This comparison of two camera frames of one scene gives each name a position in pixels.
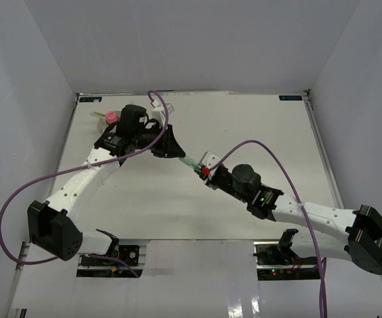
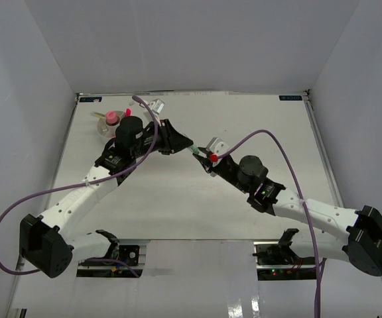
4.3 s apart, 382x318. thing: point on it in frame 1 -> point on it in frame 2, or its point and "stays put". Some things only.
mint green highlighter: x=190 y=161 -> x=194 y=149
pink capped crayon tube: x=111 y=116 stays put
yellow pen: x=97 y=114 stays put
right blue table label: x=290 y=98 stays put
